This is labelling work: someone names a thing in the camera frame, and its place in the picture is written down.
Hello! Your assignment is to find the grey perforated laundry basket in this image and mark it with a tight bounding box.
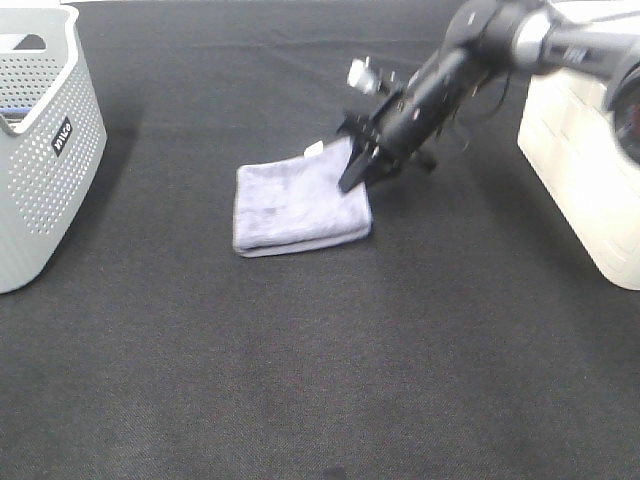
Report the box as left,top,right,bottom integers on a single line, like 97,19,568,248
1,1,107,293

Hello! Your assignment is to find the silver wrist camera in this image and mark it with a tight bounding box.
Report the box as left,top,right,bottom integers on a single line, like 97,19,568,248
346,57,391,96

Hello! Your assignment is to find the white storage box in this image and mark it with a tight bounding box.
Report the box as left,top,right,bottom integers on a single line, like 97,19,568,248
517,70,639,290

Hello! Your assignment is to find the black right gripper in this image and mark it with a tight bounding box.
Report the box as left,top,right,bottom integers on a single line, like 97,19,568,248
337,85,445,194

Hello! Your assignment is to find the blue towel in basket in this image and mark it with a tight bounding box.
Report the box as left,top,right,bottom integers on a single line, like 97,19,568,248
0,107,30,123

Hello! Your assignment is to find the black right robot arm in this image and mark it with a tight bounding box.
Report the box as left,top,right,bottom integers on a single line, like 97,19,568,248
338,1,639,193

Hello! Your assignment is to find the lavender towel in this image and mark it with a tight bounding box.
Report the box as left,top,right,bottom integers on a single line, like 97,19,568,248
232,137,373,258

